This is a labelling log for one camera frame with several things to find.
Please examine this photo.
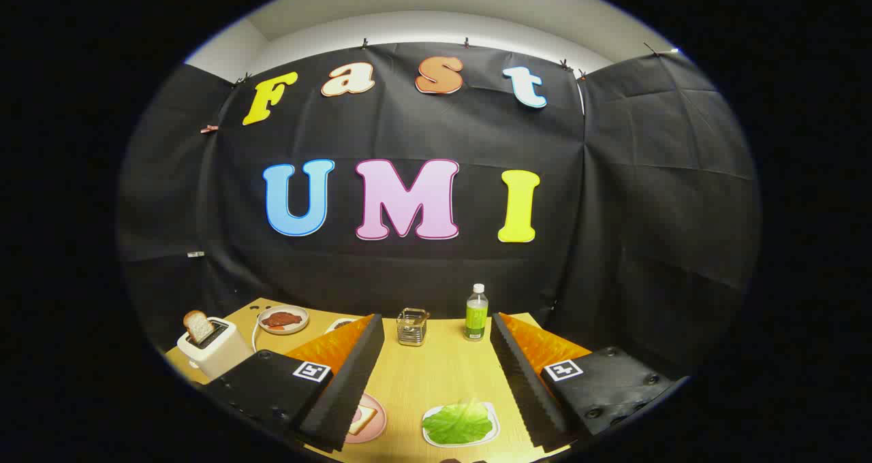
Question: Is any round white plate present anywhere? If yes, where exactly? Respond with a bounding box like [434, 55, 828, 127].
[258, 304, 310, 336]

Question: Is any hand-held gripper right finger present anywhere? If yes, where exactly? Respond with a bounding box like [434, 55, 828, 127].
[489, 312, 689, 453]

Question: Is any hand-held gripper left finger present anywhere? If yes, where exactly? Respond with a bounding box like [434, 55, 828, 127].
[204, 313, 386, 453]

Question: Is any green lettuce leaf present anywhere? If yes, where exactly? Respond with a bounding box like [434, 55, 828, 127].
[424, 400, 494, 445]

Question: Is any white square plate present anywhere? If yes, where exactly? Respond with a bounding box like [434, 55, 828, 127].
[422, 402, 500, 448]

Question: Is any square toast slice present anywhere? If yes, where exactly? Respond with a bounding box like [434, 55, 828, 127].
[349, 403, 379, 436]

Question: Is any black backdrop cloth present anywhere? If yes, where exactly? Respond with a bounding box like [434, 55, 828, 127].
[116, 41, 762, 382]

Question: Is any bread slice with brown crust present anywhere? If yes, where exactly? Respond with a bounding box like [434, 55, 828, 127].
[183, 310, 216, 345]

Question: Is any wire mesh utensil holder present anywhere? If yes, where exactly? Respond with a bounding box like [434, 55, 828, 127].
[396, 308, 430, 347]

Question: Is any clear bottle with green label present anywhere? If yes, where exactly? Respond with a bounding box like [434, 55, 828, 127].
[465, 284, 489, 342]

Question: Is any pink plate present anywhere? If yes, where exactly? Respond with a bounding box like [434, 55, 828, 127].
[344, 393, 388, 445]

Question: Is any white toaster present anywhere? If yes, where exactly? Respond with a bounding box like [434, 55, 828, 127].
[177, 318, 254, 381]

